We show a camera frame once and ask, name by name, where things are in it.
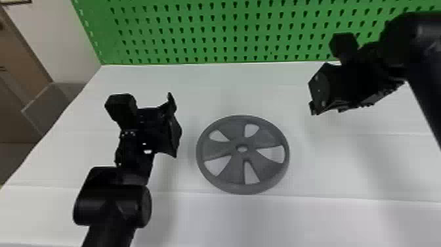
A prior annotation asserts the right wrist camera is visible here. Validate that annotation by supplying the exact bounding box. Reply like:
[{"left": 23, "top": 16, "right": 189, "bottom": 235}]
[{"left": 328, "top": 32, "right": 361, "bottom": 65}]

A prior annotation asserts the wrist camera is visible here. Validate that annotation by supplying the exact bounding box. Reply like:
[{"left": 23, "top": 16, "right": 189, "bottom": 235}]
[
  {"left": 104, "top": 93, "right": 139, "bottom": 130},
  {"left": 328, "top": 32, "right": 361, "bottom": 65}
]

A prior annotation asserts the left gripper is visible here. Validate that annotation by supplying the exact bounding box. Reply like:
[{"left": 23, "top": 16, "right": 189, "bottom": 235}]
[{"left": 119, "top": 91, "right": 183, "bottom": 159}]

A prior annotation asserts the grey wheel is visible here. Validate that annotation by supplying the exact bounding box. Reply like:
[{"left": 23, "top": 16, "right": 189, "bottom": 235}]
[{"left": 195, "top": 114, "right": 291, "bottom": 195}]

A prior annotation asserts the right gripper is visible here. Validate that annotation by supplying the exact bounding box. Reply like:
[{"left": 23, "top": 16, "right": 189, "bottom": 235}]
[{"left": 307, "top": 51, "right": 407, "bottom": 117}]

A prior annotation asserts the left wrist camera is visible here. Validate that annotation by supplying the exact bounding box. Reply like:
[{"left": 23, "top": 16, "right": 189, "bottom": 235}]
[{"left": 104, "top": 93, "right": 139, "bottom": 130}]

